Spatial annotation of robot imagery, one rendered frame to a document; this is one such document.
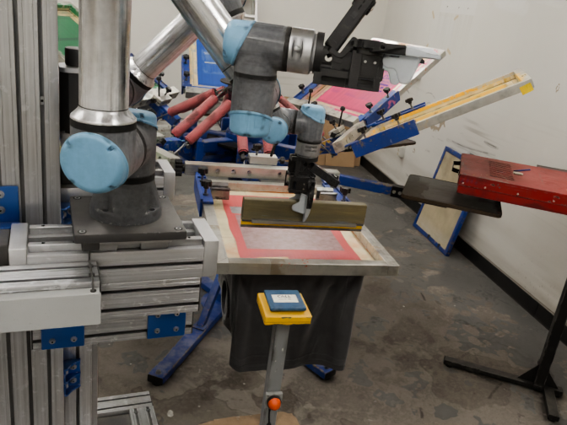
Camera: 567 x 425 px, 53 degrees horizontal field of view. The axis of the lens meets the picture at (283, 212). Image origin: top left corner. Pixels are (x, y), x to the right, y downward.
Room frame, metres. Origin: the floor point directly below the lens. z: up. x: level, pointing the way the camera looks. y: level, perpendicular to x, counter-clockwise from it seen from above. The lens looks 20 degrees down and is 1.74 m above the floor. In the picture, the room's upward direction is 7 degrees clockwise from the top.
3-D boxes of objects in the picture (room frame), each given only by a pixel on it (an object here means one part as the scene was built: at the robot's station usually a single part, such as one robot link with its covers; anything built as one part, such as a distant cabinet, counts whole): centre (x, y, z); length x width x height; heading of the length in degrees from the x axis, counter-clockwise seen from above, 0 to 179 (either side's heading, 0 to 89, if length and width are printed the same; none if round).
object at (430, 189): (2.80, -0.38, 0.91); 1.34 x 0.40 x 0.08; 75
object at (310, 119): (1.71, -0.05, 1.39); 0.09 x 0.08 x 0.11; 88
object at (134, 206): (1.15, 0.34, 1.31); 0.15 x 0.15 x 0.10
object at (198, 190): (2.12, 0.32, 0.98); 0.30 x 0.05 x 0.07; 15
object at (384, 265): (1.96, -0.01, 0.97); 0.79 x 0.58 x 0.04; 15
